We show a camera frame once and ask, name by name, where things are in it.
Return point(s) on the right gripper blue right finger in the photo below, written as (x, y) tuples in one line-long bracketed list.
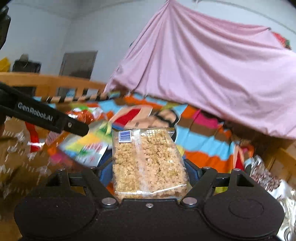
[(194, 172)]

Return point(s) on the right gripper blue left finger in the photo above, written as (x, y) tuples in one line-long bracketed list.
[(104, 169)]

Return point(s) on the clear puffed rice snack bag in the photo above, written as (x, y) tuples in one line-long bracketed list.
[(147, 164)]

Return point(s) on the green white snack bag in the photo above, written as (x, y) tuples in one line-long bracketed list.
[(89, 150)]

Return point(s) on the colourful cartoon blanket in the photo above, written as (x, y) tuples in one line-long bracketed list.
[(200, 137)]

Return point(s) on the dark bookshelf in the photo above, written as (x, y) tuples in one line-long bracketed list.
[(23, 64)]

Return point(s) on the striped tiger pattern roll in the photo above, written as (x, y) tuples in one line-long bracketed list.
[(67, 99)]

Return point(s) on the red clear snack packet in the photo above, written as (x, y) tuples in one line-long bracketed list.
[(37, 137)]

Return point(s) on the orange snack bag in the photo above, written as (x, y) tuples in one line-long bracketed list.
[(87, 114)]

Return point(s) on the grey door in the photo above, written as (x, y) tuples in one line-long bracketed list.
[(78, 64)]

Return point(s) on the floral patterned cloth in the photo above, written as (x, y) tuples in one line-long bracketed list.
[(280, 190)]

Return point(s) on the pink sheet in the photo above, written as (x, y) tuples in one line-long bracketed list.
[(237, 72)]

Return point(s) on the wooden bed frame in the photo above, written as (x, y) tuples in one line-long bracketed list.
[(47, 85)]

